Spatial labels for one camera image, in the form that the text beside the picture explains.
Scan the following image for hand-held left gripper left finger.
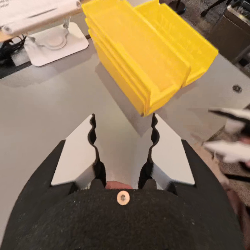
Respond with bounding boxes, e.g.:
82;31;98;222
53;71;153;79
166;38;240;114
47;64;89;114
51;114;100;189

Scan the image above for dark cabinet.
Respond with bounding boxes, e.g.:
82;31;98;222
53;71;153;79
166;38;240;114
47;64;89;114
207;8;250;67

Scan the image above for person's brown trousers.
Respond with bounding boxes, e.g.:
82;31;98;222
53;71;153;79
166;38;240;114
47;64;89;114
223;184;250;250

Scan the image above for grey desk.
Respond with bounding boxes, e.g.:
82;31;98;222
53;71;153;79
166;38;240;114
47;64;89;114
0;10;250;235

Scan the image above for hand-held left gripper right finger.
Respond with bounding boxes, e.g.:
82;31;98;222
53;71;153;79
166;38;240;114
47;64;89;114
147;113;195;191

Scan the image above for person's left hand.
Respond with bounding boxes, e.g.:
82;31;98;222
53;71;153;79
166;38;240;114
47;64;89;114
105;181;133;189

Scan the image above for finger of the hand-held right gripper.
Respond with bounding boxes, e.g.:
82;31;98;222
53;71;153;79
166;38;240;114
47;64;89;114
208;107;250;122
203;141;250;163

